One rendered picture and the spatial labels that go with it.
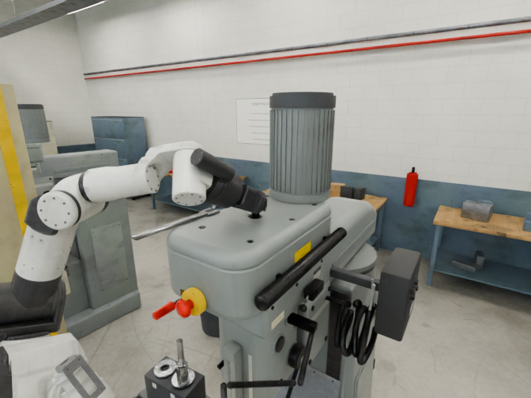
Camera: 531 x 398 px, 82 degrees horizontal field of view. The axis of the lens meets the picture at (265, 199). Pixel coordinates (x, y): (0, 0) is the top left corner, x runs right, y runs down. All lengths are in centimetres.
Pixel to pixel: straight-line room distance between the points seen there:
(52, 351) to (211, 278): 39
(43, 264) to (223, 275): 39
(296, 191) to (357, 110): 420
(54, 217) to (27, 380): 33
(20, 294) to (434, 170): 468
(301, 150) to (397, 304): 51
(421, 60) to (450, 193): 185
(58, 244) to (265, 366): 59
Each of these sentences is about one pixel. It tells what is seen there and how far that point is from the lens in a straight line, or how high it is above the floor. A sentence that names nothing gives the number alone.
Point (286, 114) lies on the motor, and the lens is 89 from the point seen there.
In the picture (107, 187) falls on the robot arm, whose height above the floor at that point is 201.
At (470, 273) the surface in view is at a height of 23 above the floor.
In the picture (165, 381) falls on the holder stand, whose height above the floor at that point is 112.
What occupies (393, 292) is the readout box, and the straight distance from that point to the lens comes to 96.
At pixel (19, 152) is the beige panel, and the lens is 228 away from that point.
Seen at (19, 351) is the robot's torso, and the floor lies 169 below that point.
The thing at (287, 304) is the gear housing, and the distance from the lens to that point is 83.
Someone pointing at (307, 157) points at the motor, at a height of 203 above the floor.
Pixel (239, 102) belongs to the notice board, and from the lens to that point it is 617.
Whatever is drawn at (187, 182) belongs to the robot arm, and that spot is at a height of 203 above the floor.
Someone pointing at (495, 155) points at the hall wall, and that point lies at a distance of 486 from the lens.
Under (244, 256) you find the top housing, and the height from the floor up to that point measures 188.
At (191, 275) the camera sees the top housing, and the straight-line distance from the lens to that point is 70.
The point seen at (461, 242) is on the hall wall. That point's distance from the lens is 513.
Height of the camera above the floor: 216
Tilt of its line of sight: 16 degrees down
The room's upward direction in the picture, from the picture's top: straight up
